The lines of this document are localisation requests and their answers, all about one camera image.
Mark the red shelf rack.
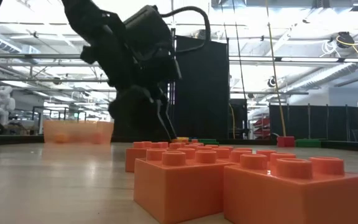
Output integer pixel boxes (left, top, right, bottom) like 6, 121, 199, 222
252, 115, 270, 139

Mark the white robot figure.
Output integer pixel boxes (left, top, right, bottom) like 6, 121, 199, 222
0, 86, 17, 126

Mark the orange long studded block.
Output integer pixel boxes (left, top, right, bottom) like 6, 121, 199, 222
197, 144, 296, 170

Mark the ceiling cord reel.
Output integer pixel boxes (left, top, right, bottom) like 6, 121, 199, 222
335, 30, 356, 49

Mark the red rectangular block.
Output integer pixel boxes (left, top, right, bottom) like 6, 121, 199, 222
276, 136, 296, 148

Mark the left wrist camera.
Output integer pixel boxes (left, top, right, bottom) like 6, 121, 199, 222
123, 4, 175, 62

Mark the orange square block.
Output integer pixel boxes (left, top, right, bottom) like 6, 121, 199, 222
133, 150, 233, 224
223, 153, 358, 224

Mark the orange plastic bin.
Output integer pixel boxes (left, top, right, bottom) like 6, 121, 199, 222
42, 120, 115, 146

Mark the black divider screen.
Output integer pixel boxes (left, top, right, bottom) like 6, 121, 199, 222
112, 27, 231, 142

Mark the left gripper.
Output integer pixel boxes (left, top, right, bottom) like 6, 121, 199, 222
79, 40, 183, 141

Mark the orange rectangular block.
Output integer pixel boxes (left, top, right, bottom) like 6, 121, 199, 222
124, 140, 198, 174

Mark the green rectangular block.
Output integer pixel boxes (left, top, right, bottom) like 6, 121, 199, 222
197, 138, 219, 146
295, 139, 322, 148

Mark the yellow hanging cable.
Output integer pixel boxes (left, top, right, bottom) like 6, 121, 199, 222
264, 0, 288, 138

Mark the black partition wall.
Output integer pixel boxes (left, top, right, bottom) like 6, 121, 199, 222
268, 103, 358, 142

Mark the black cabinet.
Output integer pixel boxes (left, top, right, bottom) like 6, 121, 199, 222
228, 98, 249, 140

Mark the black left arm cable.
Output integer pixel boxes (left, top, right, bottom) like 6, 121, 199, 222
160, 5, 213, 54

